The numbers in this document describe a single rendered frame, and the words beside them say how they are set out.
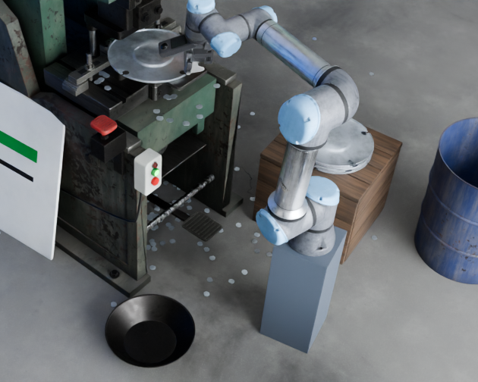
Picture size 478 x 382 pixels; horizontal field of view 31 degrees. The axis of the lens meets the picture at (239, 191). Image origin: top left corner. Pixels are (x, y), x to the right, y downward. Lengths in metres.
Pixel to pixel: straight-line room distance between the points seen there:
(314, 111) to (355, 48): 2.21
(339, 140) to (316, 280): 0.67
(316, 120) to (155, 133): 0.79
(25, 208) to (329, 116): 1.38
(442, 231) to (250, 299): 0.74
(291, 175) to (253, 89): 1.69
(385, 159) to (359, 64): 1.14
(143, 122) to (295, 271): 0.67
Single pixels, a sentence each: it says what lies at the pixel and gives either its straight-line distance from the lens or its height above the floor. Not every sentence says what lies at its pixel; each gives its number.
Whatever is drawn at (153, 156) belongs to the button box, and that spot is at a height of 0.63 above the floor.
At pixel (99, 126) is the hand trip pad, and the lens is 2.56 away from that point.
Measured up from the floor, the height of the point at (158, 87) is 0.70.
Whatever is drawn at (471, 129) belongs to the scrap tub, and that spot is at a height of 0.43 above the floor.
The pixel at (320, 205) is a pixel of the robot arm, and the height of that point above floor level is 0.66.
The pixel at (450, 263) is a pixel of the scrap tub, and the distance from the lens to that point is 3.27.
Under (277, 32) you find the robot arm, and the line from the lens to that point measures 2.42.
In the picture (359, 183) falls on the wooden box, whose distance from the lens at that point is 3.07.
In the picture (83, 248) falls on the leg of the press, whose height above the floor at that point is 0.03.
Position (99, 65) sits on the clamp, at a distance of 2.81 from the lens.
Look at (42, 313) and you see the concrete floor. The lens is 3.06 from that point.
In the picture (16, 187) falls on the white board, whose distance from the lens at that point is 3.17.
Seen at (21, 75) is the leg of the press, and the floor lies 0.67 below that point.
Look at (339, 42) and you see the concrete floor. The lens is 4.38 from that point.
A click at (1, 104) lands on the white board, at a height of 0.52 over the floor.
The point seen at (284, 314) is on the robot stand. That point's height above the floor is 0.16.
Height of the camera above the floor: 2.41
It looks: 44 degrees down
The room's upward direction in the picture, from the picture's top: 6 degrees clockwise
